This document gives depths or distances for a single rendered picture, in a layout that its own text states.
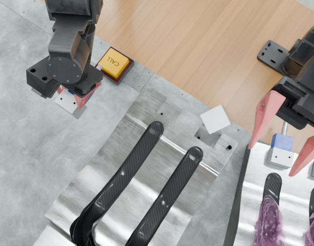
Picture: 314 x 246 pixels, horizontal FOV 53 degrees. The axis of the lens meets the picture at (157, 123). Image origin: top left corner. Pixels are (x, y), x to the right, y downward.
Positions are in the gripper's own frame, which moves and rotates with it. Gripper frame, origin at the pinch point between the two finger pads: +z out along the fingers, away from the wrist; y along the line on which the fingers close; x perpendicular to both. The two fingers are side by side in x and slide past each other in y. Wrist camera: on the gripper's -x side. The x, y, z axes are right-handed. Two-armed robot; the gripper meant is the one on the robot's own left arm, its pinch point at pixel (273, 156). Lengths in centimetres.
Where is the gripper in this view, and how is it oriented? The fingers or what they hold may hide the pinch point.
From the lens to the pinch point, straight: 45.1
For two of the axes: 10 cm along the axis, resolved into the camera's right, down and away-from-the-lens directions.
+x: 0.2, 2.3, 9.7
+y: 8.1, 5.7, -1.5
